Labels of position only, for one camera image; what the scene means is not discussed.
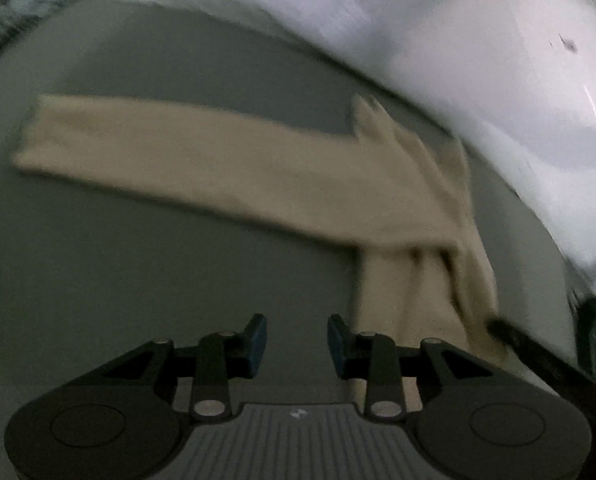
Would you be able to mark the beige garment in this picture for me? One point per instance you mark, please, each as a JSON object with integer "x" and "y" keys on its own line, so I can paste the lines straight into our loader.
{"x": 258, "y": 175}

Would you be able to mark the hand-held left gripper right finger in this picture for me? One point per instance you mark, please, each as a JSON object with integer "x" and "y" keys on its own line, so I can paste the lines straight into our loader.
{"x": 336, "y": 342}

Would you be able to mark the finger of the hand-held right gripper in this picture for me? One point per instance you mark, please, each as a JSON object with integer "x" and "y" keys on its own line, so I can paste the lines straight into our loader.
{"x": 553, "y": 365}

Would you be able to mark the white plastic bag with carrots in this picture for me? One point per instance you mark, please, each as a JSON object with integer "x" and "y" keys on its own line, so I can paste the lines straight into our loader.
{"x": 503, "y": 60}

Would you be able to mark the dark green cloth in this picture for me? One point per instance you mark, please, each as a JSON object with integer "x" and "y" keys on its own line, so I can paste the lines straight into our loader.
{"x": 595, "y": 332}

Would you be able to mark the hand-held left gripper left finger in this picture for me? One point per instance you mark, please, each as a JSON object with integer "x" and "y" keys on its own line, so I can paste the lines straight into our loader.
{"x": 258, "y": 342}

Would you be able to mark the grey-green garment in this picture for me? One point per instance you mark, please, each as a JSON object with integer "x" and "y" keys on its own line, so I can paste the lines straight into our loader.
{"x": 13, "y": 15}

